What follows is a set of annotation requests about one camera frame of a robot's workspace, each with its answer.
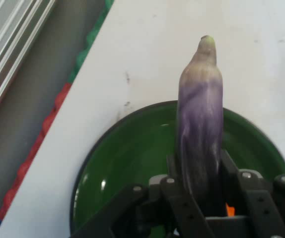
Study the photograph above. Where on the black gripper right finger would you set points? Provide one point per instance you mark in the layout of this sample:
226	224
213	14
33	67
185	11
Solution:
264	203

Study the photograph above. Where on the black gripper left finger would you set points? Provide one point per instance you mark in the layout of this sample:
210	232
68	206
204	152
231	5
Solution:
177	208

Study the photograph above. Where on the purple eggplant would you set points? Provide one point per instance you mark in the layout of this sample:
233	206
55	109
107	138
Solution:
199	119

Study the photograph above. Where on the small orange object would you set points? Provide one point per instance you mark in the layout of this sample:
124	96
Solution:
230	210

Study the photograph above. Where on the green enamel bowl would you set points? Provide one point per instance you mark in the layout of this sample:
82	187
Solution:
122	153

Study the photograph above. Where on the red table edge strip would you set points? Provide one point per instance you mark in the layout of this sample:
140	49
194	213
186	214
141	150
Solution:
30	156

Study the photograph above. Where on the green table edge strip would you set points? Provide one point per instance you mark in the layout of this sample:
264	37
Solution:
92	37

